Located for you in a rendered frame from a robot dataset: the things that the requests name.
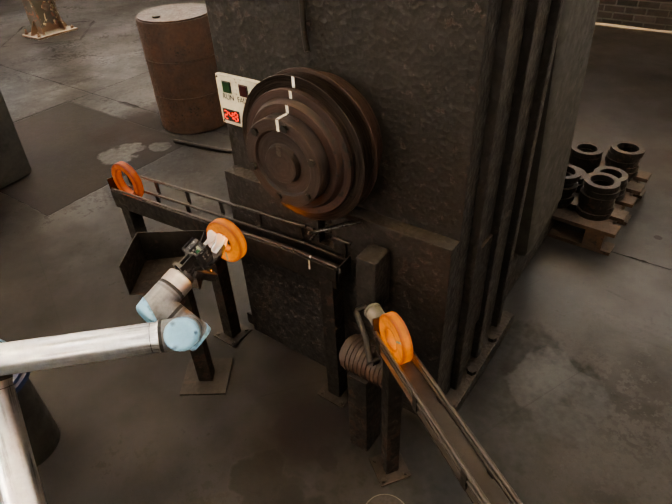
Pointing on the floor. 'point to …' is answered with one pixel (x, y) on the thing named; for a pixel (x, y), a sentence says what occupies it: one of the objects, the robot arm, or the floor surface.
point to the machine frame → (406, 163)
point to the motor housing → (362, 391)
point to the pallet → (599, 193)
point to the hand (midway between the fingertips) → (225, 235)
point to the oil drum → (181, 66)
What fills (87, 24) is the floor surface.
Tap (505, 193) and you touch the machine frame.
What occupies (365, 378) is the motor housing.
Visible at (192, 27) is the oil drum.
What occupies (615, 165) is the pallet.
